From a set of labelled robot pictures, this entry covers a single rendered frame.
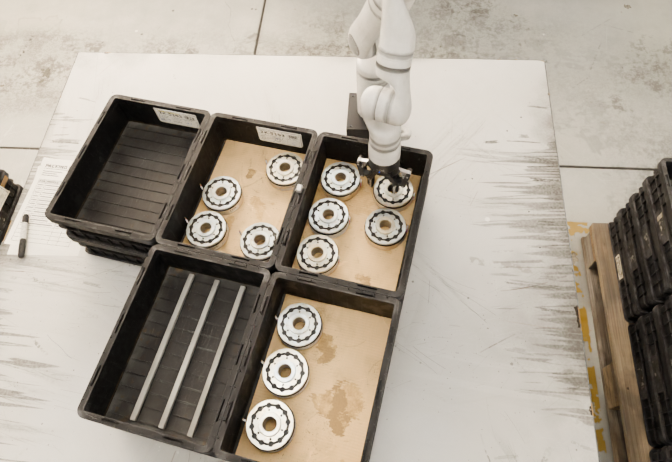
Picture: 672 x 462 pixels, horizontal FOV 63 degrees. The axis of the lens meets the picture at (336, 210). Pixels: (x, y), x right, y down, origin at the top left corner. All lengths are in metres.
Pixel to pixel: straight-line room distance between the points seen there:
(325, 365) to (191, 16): 2.37
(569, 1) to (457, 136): 1.73
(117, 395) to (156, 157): 0.64
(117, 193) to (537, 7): 2.39
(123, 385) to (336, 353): 0.49
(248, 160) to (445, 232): 0.58
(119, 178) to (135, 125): 0.18
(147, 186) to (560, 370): 1.16
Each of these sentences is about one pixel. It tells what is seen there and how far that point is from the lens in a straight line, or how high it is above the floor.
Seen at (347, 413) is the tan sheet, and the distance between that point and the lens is 1.27.
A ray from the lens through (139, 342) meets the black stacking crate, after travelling 1.40.
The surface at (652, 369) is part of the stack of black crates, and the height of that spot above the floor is 0.27.
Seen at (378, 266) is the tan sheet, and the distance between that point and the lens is 1.36.
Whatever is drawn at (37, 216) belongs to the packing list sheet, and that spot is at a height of 0.70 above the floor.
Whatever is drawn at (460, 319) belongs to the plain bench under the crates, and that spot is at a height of 0.70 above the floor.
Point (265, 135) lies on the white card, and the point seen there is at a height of 0.89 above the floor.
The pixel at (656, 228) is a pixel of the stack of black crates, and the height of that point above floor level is 0.48.
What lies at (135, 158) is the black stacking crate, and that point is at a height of 0.83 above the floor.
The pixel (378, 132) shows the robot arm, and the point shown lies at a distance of 1.19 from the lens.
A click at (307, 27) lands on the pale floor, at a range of 3.07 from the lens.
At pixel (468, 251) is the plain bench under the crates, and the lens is 1.54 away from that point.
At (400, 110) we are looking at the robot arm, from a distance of 1.12.
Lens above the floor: 2.08
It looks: 61 degrees down
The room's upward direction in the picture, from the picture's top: 7 degrees counter-clockwise
